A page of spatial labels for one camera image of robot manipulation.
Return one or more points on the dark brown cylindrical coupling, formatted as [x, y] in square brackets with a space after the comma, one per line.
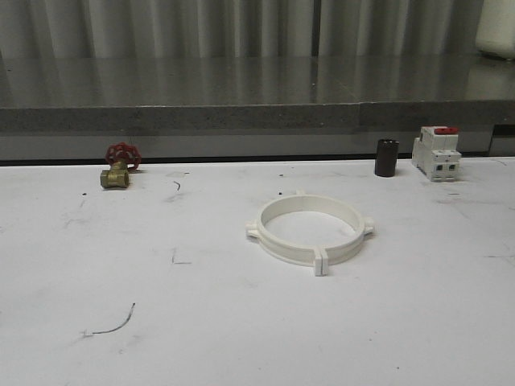
[386, 158]

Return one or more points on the white container on counter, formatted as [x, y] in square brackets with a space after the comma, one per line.
[495, 31]

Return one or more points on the white half pipe clamp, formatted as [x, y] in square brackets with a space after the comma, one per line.
[341, 251]
[281, 243]

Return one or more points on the grey stone counter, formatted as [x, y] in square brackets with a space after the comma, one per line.
[71, 110]

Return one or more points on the white circuit breaker red switch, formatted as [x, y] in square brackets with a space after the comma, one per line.
[434, 153]

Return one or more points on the brass valve red handwheel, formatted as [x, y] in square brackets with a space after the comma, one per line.
[122, 159]

